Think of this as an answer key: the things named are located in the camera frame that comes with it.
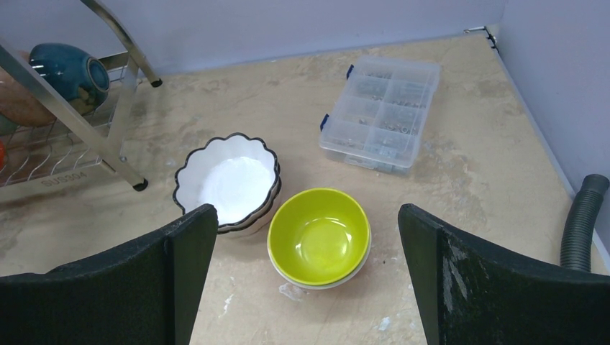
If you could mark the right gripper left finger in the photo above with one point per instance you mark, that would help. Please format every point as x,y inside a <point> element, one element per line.
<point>144,291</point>

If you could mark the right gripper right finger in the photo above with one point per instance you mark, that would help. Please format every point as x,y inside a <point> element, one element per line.
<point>471,291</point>

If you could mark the white fluted bowl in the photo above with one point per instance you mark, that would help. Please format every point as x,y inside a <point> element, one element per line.
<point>235,174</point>
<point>256,222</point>

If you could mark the lime green bowl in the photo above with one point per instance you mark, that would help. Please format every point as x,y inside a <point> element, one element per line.
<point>319,238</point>

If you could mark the metal two-tier dish rack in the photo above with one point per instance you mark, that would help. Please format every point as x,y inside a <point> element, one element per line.
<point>76,152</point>

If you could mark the clear plastic organizer box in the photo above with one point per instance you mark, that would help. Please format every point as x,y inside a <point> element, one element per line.
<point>378,120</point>

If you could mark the front red-orange bowl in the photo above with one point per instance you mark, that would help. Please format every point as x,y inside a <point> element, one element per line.
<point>2,154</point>

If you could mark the pale green bowl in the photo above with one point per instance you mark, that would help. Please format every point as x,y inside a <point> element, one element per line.
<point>7,126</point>

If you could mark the teal blue bowl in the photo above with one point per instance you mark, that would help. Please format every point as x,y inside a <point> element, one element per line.
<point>80,78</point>

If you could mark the brown speckled bowl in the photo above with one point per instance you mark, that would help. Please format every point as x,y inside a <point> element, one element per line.
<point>20,106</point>

